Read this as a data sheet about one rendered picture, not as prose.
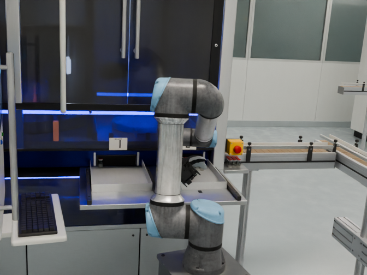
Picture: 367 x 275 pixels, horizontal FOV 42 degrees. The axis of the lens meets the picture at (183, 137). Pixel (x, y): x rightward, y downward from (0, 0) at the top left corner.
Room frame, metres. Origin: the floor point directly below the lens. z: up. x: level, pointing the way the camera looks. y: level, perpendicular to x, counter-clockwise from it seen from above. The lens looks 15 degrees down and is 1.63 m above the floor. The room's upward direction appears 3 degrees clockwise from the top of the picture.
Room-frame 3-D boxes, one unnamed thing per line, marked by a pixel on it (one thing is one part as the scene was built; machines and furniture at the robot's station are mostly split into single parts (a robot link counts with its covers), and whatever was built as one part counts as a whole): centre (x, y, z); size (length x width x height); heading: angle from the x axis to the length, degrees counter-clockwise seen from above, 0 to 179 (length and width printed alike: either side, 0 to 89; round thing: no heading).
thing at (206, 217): (1.49, -0.09, 0.96); 0.13 x 0.12 x 0.14; 91
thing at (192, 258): (1.49, -0.10, 0.84); 0.15 x 0.15 x 0.10
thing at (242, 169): (2.37, -0.27, 0.87); 0.14 x 0.13 x 0.02; 13
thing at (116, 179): (2.08, 0.29, 0.90); 0.34 x 0.26 x 0.04; 13
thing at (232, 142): (2.32, -0.26, 0.99); 0.08 x 0.07 x 0.07; 13
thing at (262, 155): (2.52, -0.51, 0.92); 0.69 x 0.16 x 0.16; 103
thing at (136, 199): (2.05, 0.11, 0.87); 0.70 x 0.48 x 0.02; 103
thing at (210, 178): (2.15, -0.04, 0.90); 0.34 x 0.26 x 0.04; 13
